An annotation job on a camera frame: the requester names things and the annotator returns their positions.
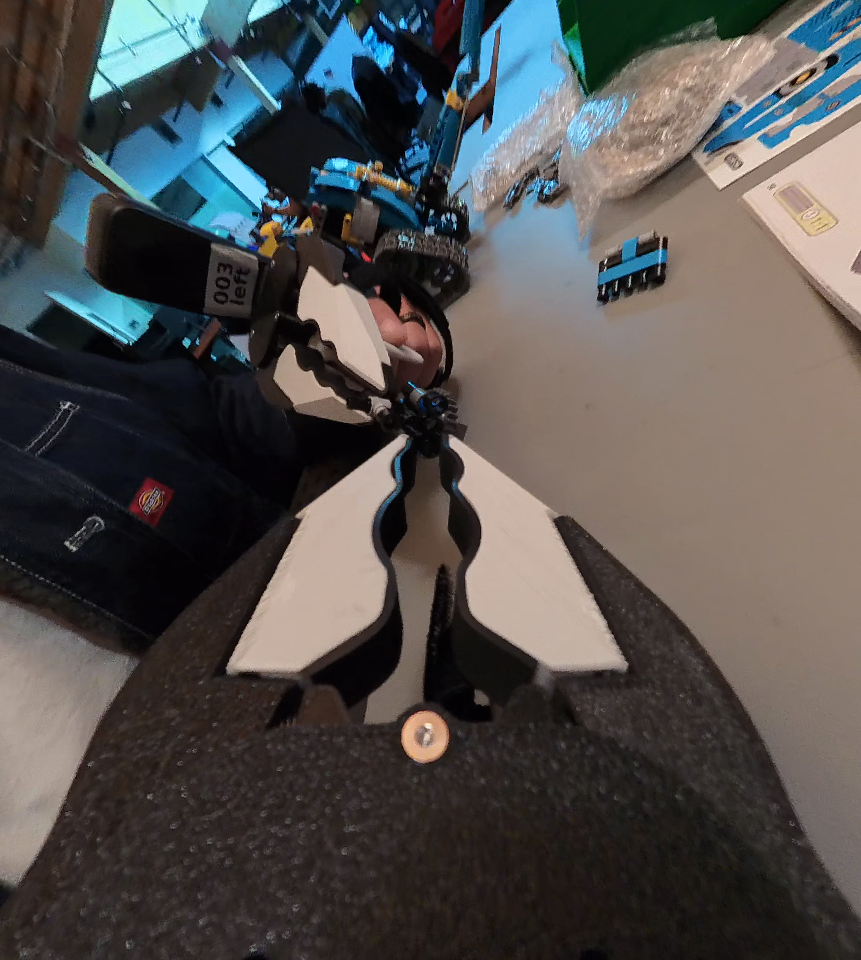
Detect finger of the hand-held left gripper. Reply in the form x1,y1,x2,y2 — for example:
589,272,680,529
297,266,394,395
271,348,377,427

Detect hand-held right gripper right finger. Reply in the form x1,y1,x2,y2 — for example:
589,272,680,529
441,435,630,678

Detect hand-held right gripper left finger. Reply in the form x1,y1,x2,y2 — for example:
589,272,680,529
226,435,412,681

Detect grey gear assembly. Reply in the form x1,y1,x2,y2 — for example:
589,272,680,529
400,384,469,451

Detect person's left forearm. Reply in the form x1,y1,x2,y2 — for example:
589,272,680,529
205,371,394,519

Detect grey desk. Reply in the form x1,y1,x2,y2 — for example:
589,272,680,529
291,45,861,960

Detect person's left hand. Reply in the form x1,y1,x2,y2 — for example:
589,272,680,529
366,296,443,372

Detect black blue toy model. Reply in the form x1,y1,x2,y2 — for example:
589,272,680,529
261,157,474,309

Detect dark denim jacket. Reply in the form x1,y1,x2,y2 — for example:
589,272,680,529
0,311,304,654

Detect small clear plastic bag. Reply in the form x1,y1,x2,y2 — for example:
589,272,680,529
470,82,578,213

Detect blue yellow toy crane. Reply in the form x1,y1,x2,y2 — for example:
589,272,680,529
419,0,488,219

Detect blue black beam assembly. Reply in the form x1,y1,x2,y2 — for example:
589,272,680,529
597,231,670,305

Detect white shirt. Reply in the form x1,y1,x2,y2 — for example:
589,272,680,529
0,577,139,886

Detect large clear plastic bag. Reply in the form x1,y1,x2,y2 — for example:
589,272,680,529
565,33,774,226

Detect green plastic bin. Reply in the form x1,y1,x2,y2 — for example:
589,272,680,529
556,0,792,96

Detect instruction booklet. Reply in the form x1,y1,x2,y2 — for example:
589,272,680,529
741,97,861,363

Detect blue sticker sheet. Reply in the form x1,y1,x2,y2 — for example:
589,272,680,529
693,0,861,190

